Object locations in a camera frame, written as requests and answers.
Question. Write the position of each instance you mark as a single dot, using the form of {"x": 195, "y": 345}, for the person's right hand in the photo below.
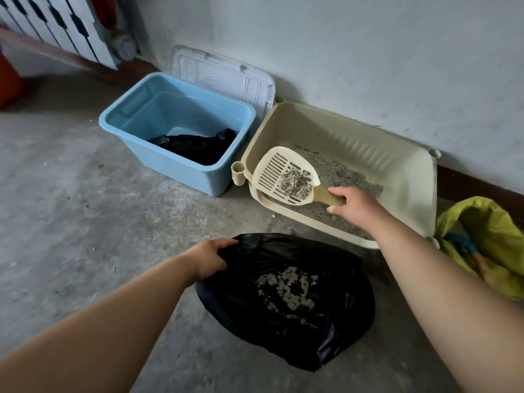
{"x": 356, "y": 206}

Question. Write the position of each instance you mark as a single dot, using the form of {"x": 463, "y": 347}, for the person's left hand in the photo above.
{"x": 206, "y": 257}

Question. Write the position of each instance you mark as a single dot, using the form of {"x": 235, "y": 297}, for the person's left fingers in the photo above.
{"x": 227, "y": 242}

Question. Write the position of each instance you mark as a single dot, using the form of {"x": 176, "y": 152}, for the person's right fingers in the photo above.
{"x": 337, "y": 200}

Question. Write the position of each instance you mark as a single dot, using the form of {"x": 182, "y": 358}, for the beige slotted litter scoop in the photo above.
{"x": 282, "y": 175}

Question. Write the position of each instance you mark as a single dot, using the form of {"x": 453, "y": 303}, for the black plastic garbage bag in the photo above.
{"x": 286, "y": 306}

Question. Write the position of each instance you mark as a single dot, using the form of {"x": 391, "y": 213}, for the person's right forearm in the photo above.
{"x": 450, "y": 306}

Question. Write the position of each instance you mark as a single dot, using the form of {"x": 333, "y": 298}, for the person's left forearm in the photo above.
{"x": 90, "y": 335}

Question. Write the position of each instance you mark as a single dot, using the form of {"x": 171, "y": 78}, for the grey cat litter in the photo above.
{"x": 339, "y": 180}

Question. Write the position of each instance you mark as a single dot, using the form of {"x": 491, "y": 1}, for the litter clumps on scoop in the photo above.
{"x": 295, "y": 184}

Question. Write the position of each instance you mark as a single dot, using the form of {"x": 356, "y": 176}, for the beige plastic litter tray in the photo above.
{"x": 368, "y": 151}

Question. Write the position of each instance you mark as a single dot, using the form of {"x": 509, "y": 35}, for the litter clumps in garbage bag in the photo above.
{"x": 286, "y": 288}

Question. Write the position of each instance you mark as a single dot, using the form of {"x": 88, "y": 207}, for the black bag in bin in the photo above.
{"x": 196, "y": 147}

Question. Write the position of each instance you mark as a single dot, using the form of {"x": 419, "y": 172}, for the blue plastic storage bin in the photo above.
{"x": 180, "y": 130}

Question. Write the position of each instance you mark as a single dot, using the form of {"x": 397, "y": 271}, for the yellow plastic bag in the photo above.
{"x": 487, "y": 241}

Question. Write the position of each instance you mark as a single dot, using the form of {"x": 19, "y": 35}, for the white plastic bin lid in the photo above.
{"x": 229, "y": 79}

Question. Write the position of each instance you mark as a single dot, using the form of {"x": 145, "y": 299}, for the white radiator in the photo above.
{"x": 53, "y": 24}

